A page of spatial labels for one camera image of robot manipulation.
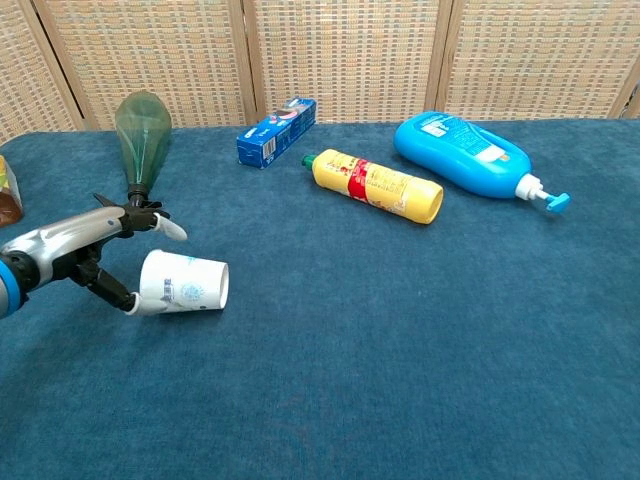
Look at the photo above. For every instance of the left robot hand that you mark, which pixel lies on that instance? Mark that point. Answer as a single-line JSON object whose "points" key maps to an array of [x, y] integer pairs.
{"points": [[65, 240]]}

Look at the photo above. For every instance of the white printed paper cup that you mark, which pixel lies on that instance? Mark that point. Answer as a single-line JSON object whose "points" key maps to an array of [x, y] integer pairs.
{"points": [[185, 285]]}

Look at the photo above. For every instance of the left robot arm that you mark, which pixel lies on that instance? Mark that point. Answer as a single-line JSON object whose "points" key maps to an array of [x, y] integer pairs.
{"points": [[9, 290]]}

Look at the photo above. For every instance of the brown and yellow carton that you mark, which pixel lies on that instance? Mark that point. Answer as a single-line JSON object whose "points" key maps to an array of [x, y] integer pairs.
{"points": [[7, 197]]}

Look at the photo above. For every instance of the green spray bottle black trigger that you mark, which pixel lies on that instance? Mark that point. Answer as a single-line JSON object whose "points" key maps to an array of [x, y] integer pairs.
{"points": [[142, 140]]}

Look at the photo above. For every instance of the blue cookie box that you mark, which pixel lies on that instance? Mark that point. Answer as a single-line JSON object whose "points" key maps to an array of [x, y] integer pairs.
{"points": [[276, 134]]}

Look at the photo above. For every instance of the blue table cloth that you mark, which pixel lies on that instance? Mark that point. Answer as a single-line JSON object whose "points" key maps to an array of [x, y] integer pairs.
{"points": [[320, 350]]}

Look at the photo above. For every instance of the yellow bottle green cap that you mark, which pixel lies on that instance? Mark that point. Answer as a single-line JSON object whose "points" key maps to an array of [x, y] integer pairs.
{"points": [[375, 184]]}

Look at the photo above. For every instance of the woven folding screen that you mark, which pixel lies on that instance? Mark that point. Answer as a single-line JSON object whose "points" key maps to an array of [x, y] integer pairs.
{"points": [[350, 55]]}

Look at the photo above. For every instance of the blue pump detergent bottle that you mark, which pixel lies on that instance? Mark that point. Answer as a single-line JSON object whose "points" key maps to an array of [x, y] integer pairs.
{"points": [[460, 152]]}

